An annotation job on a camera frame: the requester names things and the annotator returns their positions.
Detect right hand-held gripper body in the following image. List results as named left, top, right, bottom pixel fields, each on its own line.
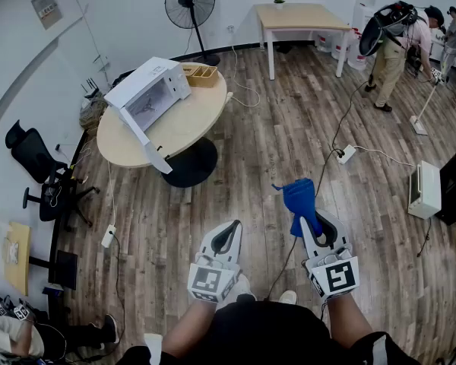
left=305, top=243, right=361, bottom=303

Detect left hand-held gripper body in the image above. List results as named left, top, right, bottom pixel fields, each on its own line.
left=188, top=249, right=243, bottom=303

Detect blue cloth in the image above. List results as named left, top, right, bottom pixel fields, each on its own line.
left=271, top=178, right=324, bottom=239

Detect person's right forearm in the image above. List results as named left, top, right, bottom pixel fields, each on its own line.
left=325, top=293, right=373, bottom=349

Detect person's left forearm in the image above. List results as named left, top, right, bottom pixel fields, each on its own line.
left=161, top=298, right=217, bottom=359

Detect white microwave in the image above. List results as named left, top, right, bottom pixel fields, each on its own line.
left=103, top=56, right=193, bottom=175

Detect person's left white shoe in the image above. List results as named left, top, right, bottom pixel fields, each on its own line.
left=227, top=274, right=258, bottom=303

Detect person's black shirt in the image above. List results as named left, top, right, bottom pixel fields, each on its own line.
left=116, top=300, right=423, bottom=365

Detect white power strip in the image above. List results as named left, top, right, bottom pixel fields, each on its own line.
left=100, top=224, right=118, bottom=249
left=336, top=144, right=357, bottom=166

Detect small white oven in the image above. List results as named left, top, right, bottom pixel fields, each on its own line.
left=407, top=160, right=442, bottom=220

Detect round beige table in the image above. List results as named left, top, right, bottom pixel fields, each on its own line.
left=96, top=62, right=229, bottom=189

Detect white flat mop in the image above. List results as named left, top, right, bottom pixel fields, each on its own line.
left=409, top=77, right=442, bottom=136

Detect black flat panel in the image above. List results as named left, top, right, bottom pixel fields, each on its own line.
left=55, top=249, right=78, bottom=290

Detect wicker basket organizer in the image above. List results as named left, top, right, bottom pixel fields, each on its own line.
left=184, top=63, right=219, bottom=89

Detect small wooden desk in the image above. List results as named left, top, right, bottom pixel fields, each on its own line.
left=3, top=221, right=32, bottom=296

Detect black office chair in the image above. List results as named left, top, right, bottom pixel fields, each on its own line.
left=5, top=119, right=101, bottom=227

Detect grey backpack rig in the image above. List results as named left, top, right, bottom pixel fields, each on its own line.
left=359, top=1, right=419, bottom=57

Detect rectangular wooden table white legs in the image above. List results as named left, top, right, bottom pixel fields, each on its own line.
left=253, top=2, right=353, bottom=81

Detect black standing fan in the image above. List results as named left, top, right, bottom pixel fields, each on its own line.
left=164, top=0, right=221, bottom=67

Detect black floor cable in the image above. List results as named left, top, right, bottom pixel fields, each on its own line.
left=108, top=232, right=127, bottom=353

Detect cardboard box of cables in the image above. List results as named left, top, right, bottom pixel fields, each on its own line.
left=79, top=93, right=109, bottom=129

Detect wall poster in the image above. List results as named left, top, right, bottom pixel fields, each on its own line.
left=30, top=0, right=64, bottom=31

